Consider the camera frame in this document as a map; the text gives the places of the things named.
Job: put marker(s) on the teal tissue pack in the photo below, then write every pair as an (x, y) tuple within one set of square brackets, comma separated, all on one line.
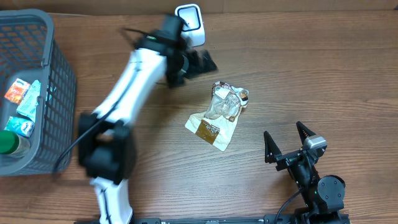
[(20, 126)]

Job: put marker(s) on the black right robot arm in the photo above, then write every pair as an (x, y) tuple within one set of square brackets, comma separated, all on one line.
[(318, 199)]

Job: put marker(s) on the orange tissue pack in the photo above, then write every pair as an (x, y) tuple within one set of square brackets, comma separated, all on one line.
[(17, 91)]

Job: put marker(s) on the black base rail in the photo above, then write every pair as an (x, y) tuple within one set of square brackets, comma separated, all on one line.
[(202, 221)]

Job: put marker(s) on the white barcode scanner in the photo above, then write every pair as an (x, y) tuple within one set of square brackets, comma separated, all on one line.
[(193, 29)]

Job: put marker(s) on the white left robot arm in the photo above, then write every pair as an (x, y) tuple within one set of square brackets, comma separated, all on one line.
[(106, 146)]

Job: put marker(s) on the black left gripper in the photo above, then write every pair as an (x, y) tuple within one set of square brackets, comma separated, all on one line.
[(196, 68)]

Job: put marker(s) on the light teal wrapper pack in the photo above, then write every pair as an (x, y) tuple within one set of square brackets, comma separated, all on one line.
[(28, 105)]

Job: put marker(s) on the beige clear snack bag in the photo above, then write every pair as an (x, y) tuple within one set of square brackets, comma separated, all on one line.
[(216, 125)]

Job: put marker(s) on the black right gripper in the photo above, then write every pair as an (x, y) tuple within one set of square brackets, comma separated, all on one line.
[(272, 151)]

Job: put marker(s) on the green lid jar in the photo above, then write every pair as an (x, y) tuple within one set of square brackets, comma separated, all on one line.
[(13, 144)]

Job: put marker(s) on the dark grey plastic basket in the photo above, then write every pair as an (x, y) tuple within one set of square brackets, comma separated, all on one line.
[(29, 52)]

